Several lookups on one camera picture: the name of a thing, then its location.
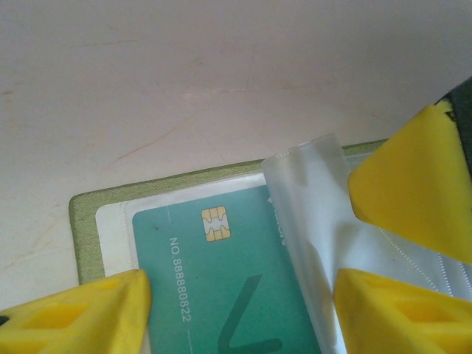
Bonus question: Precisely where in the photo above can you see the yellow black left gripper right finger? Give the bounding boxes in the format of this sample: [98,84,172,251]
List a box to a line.
[331,268,472,354]

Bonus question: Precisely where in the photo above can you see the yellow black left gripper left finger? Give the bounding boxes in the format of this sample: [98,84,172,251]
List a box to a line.
[0,268,153,354]

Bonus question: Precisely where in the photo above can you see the teal credit card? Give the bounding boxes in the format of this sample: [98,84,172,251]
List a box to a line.
[132,184,322,354]

